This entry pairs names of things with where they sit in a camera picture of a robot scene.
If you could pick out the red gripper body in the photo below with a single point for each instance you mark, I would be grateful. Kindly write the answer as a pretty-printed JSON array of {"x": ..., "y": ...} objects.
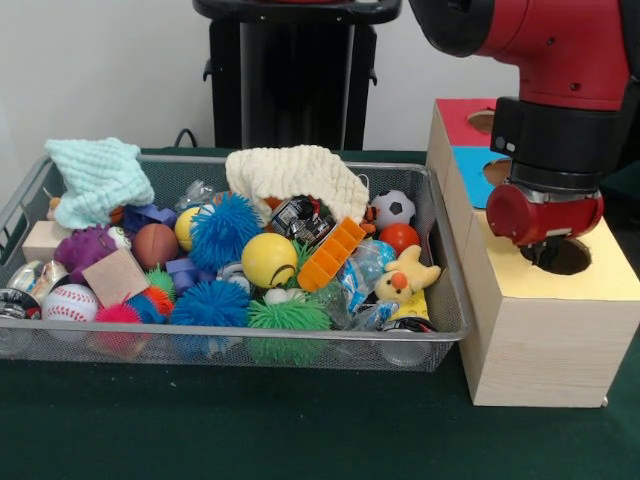
[{"x": 535, "y": 220}]

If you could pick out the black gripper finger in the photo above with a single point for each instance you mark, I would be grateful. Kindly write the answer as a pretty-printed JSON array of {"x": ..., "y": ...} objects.
[
  {"x": 536, "y": 252},
  {"x": 552, "y": 250}
]

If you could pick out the cream knitted cloth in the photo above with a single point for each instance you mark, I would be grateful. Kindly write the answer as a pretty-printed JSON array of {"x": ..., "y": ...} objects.
[{"x": 300, "y": 172}]

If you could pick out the mint knitted cloth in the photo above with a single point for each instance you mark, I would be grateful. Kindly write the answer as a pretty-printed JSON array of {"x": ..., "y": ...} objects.
[{"x": 100, "y": 180}]

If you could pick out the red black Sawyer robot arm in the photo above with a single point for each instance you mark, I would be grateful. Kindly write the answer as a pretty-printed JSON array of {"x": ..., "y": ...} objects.
[{"x": 550, "y": 75}]

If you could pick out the wooden box with three holes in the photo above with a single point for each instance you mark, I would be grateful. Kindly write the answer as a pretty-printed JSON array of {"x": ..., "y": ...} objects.
[{"x": 545, "y": 350}]

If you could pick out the shallow mesh bin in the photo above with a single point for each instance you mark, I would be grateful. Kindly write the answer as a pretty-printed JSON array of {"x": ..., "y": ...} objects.
[{"x": 300, "y": 350}]

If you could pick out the green covered side table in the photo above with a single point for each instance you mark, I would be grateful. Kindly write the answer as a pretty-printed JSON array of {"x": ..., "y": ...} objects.
[{"x": 622, "y": 195}]

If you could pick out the yellow plush toy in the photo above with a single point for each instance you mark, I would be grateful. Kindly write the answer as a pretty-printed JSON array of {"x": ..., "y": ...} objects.
[{"x": 405, "y": 280}]

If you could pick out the black white soccer ball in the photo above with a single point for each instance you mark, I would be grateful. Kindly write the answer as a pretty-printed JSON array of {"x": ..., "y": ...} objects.
[{"x": 394, "y": 210}]

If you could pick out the orange plastic brick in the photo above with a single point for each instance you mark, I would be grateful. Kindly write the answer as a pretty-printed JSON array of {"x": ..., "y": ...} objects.
[{"x": 330, "y": 255}]

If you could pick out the green spiky ball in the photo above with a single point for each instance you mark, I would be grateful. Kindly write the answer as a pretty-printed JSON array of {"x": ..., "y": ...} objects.
[{"x": 285, "y": 317}]

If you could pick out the yellow ball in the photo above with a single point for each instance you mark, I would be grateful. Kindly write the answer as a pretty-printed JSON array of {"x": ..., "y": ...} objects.
[{"x": 267, "y": 257}]

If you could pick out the blue spiky ball with eyes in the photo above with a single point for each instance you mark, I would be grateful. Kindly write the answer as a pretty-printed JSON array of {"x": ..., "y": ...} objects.
[{"x": 225, "y": 232}]

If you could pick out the dark green tablecloth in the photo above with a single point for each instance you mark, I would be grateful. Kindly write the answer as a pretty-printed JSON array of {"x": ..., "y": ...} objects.
[{"x": 250, "y": 430}]

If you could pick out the white baseball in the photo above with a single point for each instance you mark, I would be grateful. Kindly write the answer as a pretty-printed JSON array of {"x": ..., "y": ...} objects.
[{"x": 70, "y": 302}]

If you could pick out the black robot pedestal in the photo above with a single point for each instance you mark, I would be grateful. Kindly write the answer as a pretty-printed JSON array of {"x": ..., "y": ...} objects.
[{"x": 300, "y": 75}]

